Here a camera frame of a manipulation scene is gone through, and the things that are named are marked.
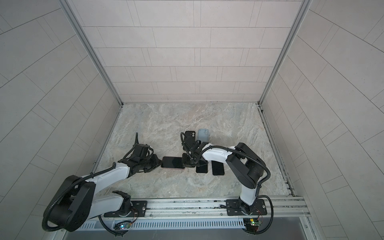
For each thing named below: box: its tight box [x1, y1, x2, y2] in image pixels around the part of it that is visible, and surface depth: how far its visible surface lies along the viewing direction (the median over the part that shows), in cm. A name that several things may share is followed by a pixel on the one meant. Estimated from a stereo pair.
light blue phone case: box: [198, 129, 209, 143], surface depth 101 cm
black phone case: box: [185, 131, 196, 143], surface depth 101 cm
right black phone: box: [211, 160, 225, 176], surface depth 84 cm
